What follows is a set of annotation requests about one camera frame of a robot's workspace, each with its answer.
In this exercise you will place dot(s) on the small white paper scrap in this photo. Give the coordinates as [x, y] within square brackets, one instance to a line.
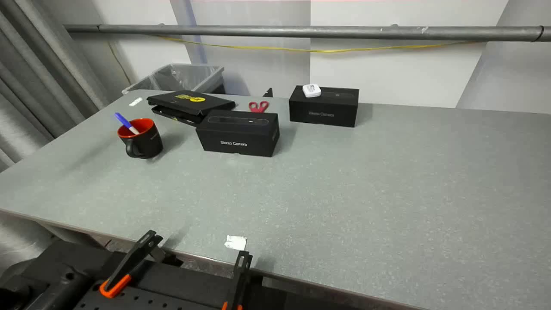
[235, 241]

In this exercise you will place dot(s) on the blue vertical wall strip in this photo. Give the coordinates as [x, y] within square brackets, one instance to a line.
[192, 34]

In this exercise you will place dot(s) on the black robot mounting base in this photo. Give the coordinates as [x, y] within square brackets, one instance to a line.
[52, 276]

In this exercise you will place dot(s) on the white pen blue cap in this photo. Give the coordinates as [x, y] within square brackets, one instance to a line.
[121, 119]

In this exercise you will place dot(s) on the grey metal horizontal pipe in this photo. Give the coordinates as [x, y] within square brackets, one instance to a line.
[286, 31]

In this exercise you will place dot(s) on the small white square device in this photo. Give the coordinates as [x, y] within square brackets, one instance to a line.
[312, 90]

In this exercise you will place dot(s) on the black mug red inside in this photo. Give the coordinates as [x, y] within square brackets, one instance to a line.
[145, 146]

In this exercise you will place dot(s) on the black orange bar clamp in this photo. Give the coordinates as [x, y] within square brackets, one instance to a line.
[123, 269]
[238, 281]

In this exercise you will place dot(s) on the grey curtain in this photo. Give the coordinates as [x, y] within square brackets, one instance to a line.
[28, 86]

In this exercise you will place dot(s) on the white tape strip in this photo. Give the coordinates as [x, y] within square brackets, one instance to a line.
[137, 102]

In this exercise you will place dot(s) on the black flat case yellow logo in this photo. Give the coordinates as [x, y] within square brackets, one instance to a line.
[214, 103]

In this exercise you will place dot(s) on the black rectangular box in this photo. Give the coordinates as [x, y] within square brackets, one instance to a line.
[324, 112]
[238, 138]

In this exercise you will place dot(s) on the grey plastic bin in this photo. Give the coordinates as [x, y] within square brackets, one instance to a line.
[173, 77]

